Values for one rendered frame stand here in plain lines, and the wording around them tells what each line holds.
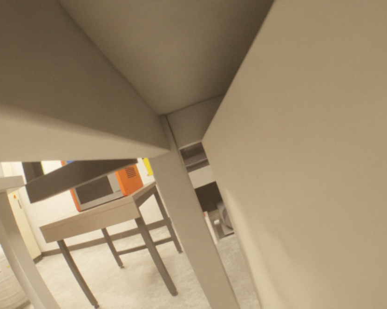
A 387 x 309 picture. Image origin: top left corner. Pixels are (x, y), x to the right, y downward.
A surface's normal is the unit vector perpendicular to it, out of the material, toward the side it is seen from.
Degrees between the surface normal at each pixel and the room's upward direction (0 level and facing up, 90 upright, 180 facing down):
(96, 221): 90
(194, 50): 180
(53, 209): 90
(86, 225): 90
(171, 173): 90
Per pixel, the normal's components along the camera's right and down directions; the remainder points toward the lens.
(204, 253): 0.00, -0.01
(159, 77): 0.35, 0.94
